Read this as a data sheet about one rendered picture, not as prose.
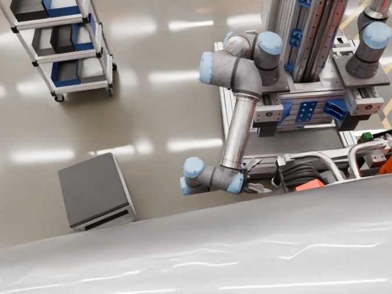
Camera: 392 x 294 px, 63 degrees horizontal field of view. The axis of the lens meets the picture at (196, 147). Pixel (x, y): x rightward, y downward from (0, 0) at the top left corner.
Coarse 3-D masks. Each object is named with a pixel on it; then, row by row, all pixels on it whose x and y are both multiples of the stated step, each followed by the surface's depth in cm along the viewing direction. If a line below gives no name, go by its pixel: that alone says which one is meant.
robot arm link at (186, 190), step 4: (180, 180) 125; (184, 180) 124; (184, 184) 123; (184, 188) 123; (188, 188) 123; (192, 188) 122; (196, 188) 122; (200, 188) 124; (204, 188) 124; (208, 188) 124; (184, 192) 124; (188, 192) 124; (192, 192) 125; (196, 192) 125; (200, 192) 126
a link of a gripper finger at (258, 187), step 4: (248, 184) 126; (252, 184) 125; (256, 184) 124; (260, 184) 122; (252, 188) 126; (256, 188) 126; (260, 188) 124; (264, 188) 126; (260, 192) 126; (264, 192) 125
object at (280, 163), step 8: (328, 152) 117; (336, 152) 117; (344, 152) 117; (360, 152) 117; (368, 152) 117; (376, 152) 118; (384, 152) 119; (280, 160) 116; (296, 160) 116; (304, 160) 116; (312, 160) 116; (320, 160) 117; (280, 168) 117
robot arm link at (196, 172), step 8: (192, 160) 115; (200, 160) 115; (184, 168) 114; (192, 168) 114; (200, 168) 113; (208, 168) 116; (184, 176) 120; (192, 176) 114; (200, 176) 115; (208, 176) 114; (192, 184) 119; (200, 184) 121; (208, 184) 115
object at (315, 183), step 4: (312, 180) 92; (316, 180) 91; (304, 184) 93; (308, 184) 92; (312, 184) 91; (316, 184) 90; (320, 184) 90; (296, 188) 94; (300, 188) 93; (304, 188) 92; (308, 188) 92
